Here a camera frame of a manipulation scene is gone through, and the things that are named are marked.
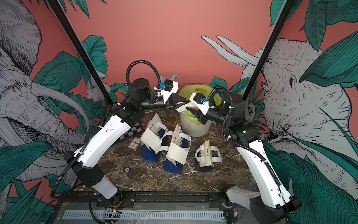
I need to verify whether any white takeout receipt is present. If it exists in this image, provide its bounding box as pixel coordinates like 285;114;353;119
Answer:
176;102;195;113

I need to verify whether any dark takeout bag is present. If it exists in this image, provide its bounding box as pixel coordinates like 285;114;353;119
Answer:
194;141;222;173

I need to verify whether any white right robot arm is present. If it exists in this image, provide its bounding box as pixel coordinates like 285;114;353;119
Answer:
187;87;302;224

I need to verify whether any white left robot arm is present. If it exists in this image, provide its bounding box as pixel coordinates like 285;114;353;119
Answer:
50;60;189;201

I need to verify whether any blue takeout bag left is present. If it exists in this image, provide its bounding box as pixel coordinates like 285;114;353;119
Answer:
140;113;168;163

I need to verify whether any blue takeout bag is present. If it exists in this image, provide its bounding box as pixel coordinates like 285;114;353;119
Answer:
140;113;168;163
163;124;192;175

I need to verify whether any blue takeout bag middle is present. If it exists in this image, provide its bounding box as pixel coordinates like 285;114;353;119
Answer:
163;124;192;175

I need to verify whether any green plastic bin liner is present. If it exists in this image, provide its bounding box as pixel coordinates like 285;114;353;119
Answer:
177;83;222;126

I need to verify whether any black white checkerboard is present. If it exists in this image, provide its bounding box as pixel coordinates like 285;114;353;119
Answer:
118;122;144;141

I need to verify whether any white receipt on left bag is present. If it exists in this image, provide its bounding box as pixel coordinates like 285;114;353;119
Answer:
140;129;161;150

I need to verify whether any white receipt on bag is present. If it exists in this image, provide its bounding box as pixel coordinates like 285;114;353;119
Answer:
140;129;161;150
166;143;188;165

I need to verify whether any white receipt on middle bag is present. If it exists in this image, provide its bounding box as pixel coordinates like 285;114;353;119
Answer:
166;143;188;165

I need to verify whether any small red white card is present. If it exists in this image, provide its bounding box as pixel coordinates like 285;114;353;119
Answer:
128;137;141;150

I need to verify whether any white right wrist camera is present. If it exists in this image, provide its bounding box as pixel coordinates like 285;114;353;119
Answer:
189;92;210;115

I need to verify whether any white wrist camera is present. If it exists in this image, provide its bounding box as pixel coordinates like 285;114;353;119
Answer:
155;80;179;103
189;92;210;115

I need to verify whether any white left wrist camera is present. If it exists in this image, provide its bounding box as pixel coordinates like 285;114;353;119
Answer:
155;80;179;103

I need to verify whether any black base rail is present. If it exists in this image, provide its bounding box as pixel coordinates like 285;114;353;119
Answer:
58;191;234;209

